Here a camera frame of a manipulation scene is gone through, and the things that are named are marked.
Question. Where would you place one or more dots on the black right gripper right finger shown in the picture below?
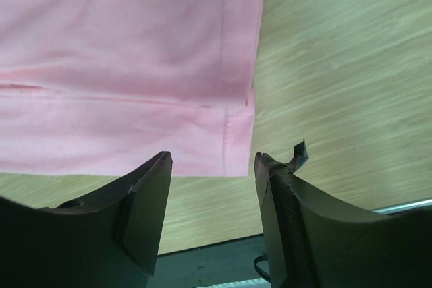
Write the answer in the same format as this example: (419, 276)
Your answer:
(314, 239)

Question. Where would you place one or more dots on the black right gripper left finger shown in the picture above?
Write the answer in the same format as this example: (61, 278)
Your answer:
(107, 238)

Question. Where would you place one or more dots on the pink t shirt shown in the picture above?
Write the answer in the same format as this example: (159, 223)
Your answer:
(97, 87)

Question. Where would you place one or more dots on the aluminium frame rail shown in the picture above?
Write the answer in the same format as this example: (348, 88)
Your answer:
(395, 209)

